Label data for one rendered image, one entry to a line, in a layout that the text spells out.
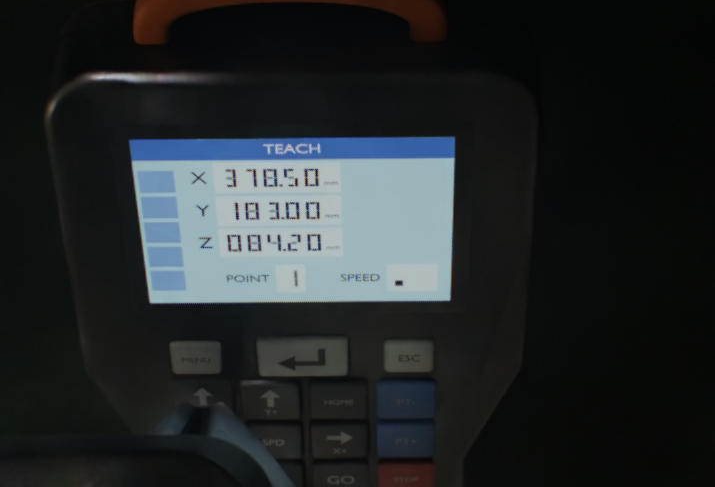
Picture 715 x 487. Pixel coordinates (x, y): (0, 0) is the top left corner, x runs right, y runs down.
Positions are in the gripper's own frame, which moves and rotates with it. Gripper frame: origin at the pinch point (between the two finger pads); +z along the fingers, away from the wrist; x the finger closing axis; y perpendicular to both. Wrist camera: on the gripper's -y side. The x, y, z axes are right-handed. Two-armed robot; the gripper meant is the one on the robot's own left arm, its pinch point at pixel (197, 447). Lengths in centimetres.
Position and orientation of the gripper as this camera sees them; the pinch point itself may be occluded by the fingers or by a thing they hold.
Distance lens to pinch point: 40.2
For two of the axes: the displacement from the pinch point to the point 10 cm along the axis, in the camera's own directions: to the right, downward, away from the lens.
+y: 0.1, 8.6, 5.1
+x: 10.0, -0.1, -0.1
